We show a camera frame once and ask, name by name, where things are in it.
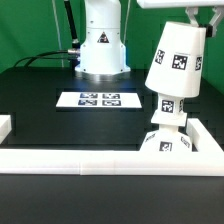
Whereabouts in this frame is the black cable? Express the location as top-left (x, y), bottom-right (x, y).
top-left (13, 0), bottom-right (83, 68)

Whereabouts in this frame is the white U-shaped fence frame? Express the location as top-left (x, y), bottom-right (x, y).
top-left (0, 118), bottom-right (224, 176)

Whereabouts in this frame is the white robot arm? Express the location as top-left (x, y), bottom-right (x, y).
top-left (75, 0), bottom-right (224, 80)

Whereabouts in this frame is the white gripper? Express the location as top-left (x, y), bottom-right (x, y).
top-left (137, 0), bottom-right (224, 38)

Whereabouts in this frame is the white lamp shade cone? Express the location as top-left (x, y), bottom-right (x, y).
top-left (145, 22), bottom-right (206, 98)

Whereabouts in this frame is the white marker tag sheet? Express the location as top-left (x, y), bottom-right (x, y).
top-left (56, 92), bottom-right (141, 108)

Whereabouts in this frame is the white lamp base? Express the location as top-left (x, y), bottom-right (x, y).
top-left (140, 124), bottom-right (192, 153)

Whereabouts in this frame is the white lamp bulb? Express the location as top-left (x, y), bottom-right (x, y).
top-left (151, 93), bottom-right (187, 127)

